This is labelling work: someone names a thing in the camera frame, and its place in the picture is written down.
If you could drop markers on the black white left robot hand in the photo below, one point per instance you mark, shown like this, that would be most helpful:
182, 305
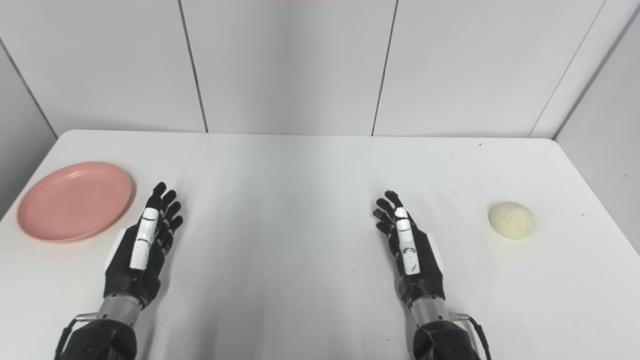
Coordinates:
131, 274

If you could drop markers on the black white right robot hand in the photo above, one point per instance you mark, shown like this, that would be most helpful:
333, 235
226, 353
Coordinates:
420, 272

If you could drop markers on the pink round plate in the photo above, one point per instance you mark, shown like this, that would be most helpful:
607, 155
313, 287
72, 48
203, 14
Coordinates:
75, 201

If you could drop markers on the cream steamed bun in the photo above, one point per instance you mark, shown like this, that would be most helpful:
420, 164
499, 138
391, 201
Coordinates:
512, 220

